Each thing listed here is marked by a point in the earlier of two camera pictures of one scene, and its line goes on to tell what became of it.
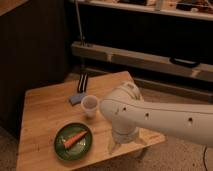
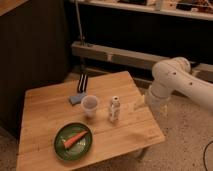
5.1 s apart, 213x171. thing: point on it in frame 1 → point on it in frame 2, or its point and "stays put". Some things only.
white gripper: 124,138 → 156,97
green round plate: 79,149 stays put
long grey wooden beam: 142,60 stays put
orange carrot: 67,143 stays put
